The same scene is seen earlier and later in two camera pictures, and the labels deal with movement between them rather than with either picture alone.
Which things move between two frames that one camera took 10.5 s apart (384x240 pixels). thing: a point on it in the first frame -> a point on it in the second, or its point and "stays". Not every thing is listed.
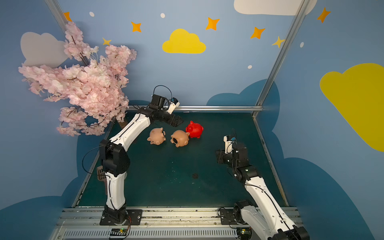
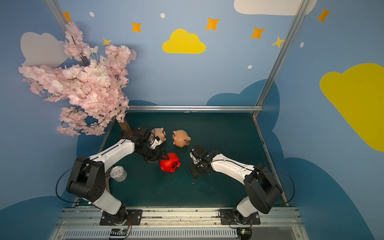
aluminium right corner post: x=281 y=56 stays
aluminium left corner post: x=60 y=16 stays
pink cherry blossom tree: x=94 y=81 stays
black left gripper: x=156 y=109 -> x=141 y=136
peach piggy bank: x=180 y=138 stays
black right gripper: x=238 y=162 -> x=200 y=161
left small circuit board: x=119 y=232 stays
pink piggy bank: x=157 y=136 stays
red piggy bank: x=195 y=129 -> x=171 y=164
